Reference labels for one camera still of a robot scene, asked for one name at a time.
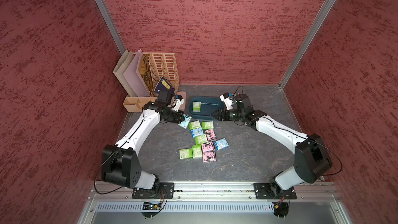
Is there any dark blue booklet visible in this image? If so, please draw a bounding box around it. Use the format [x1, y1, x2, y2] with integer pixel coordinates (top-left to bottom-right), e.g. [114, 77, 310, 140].
[154, 76, 175, 94]

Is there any pink tissue pack upper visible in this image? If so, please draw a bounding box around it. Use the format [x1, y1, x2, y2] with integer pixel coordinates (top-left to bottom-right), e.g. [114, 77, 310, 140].
[205, 129, 217, 141]

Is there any blue tissue pack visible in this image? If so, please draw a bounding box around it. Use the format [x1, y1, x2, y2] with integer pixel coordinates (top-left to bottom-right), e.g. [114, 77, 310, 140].
[190, 128, 204, 138]
[178, 114, 192, 129]
[214, 138, 229, 150]

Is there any lilac folder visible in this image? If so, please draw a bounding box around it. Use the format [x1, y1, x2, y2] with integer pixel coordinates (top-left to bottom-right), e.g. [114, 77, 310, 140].
[124, 50, 150, 97]

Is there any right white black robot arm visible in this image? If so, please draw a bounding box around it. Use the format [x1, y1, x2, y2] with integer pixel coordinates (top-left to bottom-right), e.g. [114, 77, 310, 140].
[211, 109, 333, 197]

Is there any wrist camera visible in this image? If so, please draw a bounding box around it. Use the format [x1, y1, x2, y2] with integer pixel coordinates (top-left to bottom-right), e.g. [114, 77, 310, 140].
[155, 91, 185, 111]
[220, 93, 252, 110]

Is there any pink tissue pack bottom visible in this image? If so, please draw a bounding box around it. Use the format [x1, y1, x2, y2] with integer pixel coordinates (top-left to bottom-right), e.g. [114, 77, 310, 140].
[203, 151, 217, 163]

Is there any teal plastic storage box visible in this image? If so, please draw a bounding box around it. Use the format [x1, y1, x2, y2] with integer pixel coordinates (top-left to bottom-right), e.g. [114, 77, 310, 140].
[188, 96, 224, 121]

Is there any pink tissue pack middle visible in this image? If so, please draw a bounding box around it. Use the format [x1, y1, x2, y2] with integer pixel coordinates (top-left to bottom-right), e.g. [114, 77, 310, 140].
[201, 141, 216, 152]

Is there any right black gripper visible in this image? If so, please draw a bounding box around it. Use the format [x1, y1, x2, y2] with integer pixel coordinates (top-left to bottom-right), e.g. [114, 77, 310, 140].
[210, 108, 244, 122]

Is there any gold patterned book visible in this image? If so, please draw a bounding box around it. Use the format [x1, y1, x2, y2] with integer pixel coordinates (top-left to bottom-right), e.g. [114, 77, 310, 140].
[139, 54, 153, 94]

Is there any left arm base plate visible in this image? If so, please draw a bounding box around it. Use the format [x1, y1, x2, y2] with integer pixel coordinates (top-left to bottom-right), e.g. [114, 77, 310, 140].
[132, 183, 175, 200]

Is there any green tissue pack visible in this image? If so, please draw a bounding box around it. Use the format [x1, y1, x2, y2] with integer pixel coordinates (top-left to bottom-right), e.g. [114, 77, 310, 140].
[194, 134, 208, 145]
[192, 144, 203, 159]
[179, 148, 193, 160]
[192, 102, 202, 113]
[202, 121, 214, 130]
[189, 120, 202, 130]

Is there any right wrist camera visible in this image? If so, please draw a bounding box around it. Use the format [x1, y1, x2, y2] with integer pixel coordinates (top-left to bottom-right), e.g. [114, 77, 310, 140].
[220, 93, 252, 110]

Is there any aluminium front rail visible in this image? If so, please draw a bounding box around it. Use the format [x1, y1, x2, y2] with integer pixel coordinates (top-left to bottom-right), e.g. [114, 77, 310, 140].
[88, 180, 341, 202]

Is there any beige folder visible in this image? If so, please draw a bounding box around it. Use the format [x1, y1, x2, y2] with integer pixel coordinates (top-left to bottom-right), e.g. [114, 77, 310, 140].
[113, 49, 136, 96]

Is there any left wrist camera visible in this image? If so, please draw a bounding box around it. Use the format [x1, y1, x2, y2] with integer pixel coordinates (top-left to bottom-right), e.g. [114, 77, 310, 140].
[155, 91, 185, 111]

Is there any pink pencil case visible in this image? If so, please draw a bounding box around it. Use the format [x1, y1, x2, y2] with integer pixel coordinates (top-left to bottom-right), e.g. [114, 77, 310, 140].
[177, 91, 187, 111]

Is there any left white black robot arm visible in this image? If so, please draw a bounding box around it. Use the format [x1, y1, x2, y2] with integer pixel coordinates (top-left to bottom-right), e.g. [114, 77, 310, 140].
[93, 99, 185, 198]

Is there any pink tissue pack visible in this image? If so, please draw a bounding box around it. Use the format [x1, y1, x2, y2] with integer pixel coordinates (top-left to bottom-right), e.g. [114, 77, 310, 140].
[201, 141, 216, 152]
[205, 129, 217, 141]
[203, 151, 217, 163]

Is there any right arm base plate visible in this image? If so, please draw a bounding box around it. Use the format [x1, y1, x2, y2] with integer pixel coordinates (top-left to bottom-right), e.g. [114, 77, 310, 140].
[253, 183, 297, 200]

